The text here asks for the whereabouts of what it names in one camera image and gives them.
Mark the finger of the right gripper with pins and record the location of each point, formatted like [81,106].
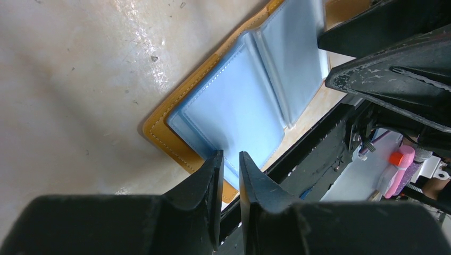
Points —
[411,78]
[361,28]

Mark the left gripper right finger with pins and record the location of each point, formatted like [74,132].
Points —
[367,227]

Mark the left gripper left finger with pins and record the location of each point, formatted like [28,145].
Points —
[184,220]

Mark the pink bottle orange cap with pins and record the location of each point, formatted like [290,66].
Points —
[401,159]

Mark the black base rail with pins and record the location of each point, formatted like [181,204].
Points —
[310,155]

